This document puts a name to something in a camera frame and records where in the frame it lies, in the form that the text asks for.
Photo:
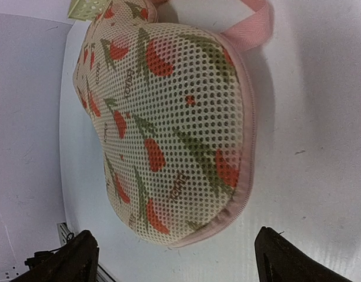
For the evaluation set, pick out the floral mesh laundry bag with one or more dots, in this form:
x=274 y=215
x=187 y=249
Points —
x=174 y=110

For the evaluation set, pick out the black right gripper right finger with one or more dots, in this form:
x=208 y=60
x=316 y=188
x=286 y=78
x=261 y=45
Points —
x=335 y=259

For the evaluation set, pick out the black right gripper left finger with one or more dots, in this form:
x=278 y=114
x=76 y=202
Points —
x=75 y=261

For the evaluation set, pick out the green plastic basket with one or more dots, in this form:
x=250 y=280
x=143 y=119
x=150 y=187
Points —
x=86 y=10

